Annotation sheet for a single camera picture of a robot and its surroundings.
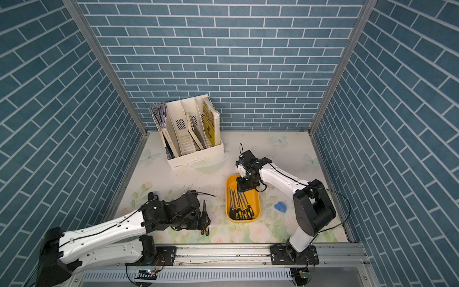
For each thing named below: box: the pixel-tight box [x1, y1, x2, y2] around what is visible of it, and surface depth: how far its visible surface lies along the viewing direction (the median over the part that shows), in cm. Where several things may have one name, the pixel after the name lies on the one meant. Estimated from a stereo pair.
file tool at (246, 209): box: [237, 190, 252, 220], surface depth 87 cm
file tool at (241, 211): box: [234, 190, 245, 221], surface depth 88 cm
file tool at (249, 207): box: [242, 191, 255, 218], surface depth 88 cm
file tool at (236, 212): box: [231, 189, 241, 221], surface depth 85 cm
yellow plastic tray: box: [225, 174, 262, 224], surface depth 91 cm
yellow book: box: [202, 97, 221, 146], surface depth 101 cm
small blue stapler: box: [274, 201, 287, 213], surface depth 88 cm
